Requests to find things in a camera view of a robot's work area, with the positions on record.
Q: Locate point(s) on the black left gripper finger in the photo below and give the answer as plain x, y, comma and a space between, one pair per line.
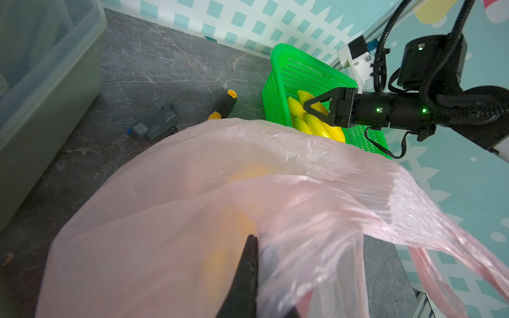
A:
241, 300

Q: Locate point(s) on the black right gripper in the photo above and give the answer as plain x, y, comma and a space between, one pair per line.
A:
381, 111

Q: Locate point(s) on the yellow banana bunch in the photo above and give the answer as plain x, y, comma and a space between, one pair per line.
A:
298, 117

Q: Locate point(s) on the pink plastic bag back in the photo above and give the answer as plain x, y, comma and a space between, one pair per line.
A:
164, 235

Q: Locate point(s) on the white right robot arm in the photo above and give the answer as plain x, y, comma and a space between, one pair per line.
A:
423, 94

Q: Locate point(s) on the green plastic basket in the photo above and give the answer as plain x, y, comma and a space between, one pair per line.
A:
294, 70

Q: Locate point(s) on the small grey electrical module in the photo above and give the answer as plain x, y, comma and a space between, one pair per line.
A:
154, 126

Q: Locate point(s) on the clear lidded storage box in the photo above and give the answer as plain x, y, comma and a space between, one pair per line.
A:
50, 75

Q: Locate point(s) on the yellow black handled screwdriver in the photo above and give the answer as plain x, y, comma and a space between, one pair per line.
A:
223, 105

